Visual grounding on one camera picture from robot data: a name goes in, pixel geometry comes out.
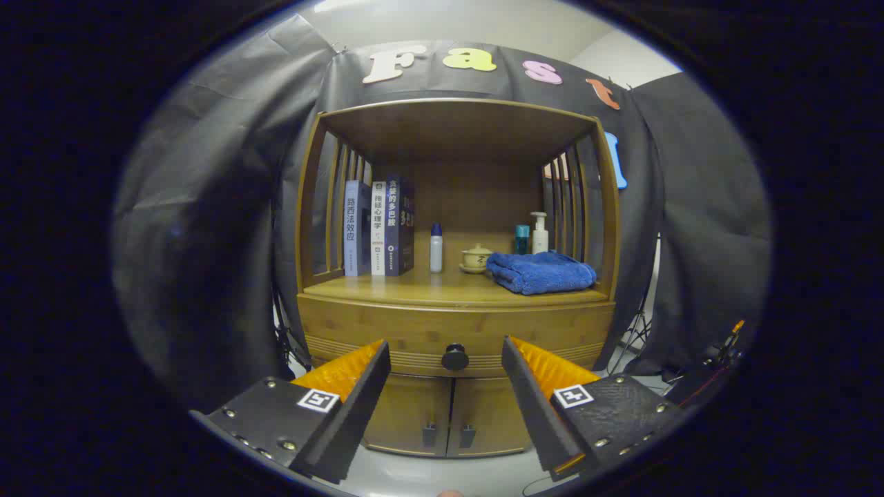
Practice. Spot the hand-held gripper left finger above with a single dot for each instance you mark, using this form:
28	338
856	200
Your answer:
352	414

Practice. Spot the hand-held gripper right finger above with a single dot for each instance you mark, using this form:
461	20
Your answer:
535	407

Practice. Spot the wooden cabinet door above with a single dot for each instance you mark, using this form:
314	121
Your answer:
494	414
407	414

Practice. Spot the wooden countertop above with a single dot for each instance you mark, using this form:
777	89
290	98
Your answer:
428	286

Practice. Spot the wooden cabinet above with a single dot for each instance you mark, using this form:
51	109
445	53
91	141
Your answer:
456	179

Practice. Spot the black light stand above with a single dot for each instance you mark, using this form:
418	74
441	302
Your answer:
639	331

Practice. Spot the folded blue towel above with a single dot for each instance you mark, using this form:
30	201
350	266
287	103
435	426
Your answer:
542	273

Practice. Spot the beige lidded ceramic teacup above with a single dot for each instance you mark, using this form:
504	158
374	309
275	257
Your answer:
475	259

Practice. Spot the black case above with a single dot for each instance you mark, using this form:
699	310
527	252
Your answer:
697	386

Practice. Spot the teal bottle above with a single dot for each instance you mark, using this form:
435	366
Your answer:
521	240

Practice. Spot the white pump bottle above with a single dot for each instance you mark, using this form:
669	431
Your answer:
539	238

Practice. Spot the white bottle blue cap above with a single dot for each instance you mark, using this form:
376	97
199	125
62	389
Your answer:
436	252

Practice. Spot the light blue book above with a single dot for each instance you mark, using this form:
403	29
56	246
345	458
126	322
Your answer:
356	228

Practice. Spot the white spine book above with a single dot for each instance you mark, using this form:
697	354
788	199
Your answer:
378	228

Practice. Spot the dark blue book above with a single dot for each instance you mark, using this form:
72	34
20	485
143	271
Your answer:
397	228

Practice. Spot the orange tipped tool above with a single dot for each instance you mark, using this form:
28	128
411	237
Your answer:
733	335

